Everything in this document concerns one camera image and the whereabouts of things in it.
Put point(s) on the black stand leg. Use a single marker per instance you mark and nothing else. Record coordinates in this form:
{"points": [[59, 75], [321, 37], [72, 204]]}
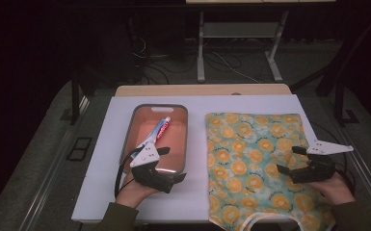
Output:
{"points": [[74, 99], [342, 106]]}

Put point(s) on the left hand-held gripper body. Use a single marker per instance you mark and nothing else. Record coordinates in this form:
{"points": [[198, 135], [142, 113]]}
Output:
{"points": [[149, 174]]}

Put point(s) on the aluminium rail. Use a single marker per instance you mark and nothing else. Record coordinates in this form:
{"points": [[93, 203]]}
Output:
{"points": [[54, 160], [363, 160]]}

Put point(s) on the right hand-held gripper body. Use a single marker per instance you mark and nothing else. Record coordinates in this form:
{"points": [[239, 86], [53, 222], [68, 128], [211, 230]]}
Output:
{"points": [[318, 170]]}

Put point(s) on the person's right hand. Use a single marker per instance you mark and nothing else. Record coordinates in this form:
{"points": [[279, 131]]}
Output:
{"points": [[334, 189]]}

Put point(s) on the orange plastic basin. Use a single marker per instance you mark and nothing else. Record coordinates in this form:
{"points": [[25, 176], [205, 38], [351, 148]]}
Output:
{"points": [[173, 141]]}

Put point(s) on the toothpaste tube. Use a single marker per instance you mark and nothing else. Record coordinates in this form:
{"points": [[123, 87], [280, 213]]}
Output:
{"points": [[159, 131]]}

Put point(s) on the orange print cloth bag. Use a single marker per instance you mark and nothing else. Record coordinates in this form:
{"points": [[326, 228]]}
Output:
{"points": [[247, 154]]}

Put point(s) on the person's left hand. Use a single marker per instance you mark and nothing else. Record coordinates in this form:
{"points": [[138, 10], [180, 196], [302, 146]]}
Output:
{"points": [[131, 192]]}

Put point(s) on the black floor socket box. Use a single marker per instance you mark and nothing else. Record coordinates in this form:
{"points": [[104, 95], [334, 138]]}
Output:
{"points": [[79, 148]]}

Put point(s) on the grey metal desk frame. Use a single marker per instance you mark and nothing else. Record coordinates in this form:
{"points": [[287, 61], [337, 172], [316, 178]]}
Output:
{"points": [[237, 29]]}

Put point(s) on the white table board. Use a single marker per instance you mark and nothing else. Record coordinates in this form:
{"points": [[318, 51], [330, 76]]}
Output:
{"points": [[196, 106]]}

